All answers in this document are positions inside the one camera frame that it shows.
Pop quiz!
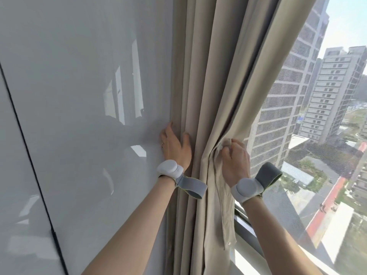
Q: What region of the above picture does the person's right hand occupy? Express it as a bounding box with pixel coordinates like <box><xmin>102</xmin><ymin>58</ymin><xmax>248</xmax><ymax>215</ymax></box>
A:
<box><xmin>220</xmin><ymin>139</ymin><xmax>252</xmax><ymax>188</ymax></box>

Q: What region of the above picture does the person's left hand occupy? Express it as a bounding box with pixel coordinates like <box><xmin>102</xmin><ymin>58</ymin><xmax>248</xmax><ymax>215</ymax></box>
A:
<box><xmin>159</xmin><ymin>121</ymin><xmax>193</xmax><ymax>172</ymax></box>

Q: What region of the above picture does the beige curtain strap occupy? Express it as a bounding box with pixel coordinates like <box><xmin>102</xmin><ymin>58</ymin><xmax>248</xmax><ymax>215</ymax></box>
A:
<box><xmin>212</xmin><ymin>138</ymin><xmax>238</xmax><ymax>251</ymax></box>

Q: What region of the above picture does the beige curtain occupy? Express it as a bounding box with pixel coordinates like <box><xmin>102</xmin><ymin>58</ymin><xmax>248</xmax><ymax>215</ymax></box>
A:
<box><xmin>165</xmin><ymin>0</ymin><xmax>319</xmax><ymax>275</ymax></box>

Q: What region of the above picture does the person's left forearm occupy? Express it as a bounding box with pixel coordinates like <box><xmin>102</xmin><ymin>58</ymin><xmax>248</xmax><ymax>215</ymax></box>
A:
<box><xmin>81</xmin><ymin>177</ymin><xmax>175</xmax><ymax>275</ymax></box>

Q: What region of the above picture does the person's right forearm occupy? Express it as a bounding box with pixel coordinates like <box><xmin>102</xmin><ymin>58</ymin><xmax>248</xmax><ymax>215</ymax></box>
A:
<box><xmin>242</xmin><ymin>197</ymin><xmax>320</xmax><ymax>275</ymax></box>

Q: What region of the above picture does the white grey wrist tracker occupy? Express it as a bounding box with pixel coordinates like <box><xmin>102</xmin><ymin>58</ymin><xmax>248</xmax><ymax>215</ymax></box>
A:
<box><xmin>231</xmin><ymin>162</ymin><xmax>283</xmax><ymax>204</ymax></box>
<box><xmin>156</xmin><ymin>159</ymin><xmax>208</xmax><ymax>200</ymax></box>

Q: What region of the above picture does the large grey apartment building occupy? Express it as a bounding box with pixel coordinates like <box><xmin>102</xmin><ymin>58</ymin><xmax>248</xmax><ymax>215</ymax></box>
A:
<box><xmin>246</xmin><ymin>0</ymin><xmax>330</xmax><ymax>169</ymax></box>

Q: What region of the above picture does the glossy white wardrobe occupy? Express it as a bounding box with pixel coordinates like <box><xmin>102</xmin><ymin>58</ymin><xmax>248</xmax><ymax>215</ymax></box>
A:
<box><xmin>0</xmin><ymin>0</ymin><xmax>174</xmax><ymax>275</ymax></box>

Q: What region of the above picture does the white tower building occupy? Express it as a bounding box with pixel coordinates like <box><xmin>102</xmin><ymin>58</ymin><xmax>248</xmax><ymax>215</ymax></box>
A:
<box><xmin>298</xmin><ymin>45</ymin><xmax>367</xmax><ymax>144</ymax></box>

